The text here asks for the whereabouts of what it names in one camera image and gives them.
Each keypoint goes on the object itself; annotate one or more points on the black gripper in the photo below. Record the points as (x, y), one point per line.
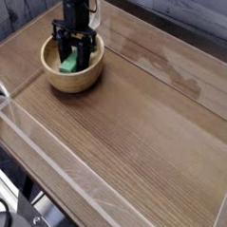
(74, 31)

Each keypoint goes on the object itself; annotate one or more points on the green rectangular block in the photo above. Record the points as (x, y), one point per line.
(69, 64)

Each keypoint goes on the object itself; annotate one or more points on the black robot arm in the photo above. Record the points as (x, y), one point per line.
(75, 4)

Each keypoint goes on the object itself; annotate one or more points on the brown wooden bowl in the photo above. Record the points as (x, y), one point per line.
(74, 82)

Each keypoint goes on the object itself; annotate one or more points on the grey round base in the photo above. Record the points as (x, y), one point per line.
(12, 221)

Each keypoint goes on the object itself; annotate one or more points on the clear acrylic barrier wall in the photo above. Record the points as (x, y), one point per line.
(146, 146)

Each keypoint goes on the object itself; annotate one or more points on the grey metal bracket with screw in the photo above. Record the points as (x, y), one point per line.
(29, 217)

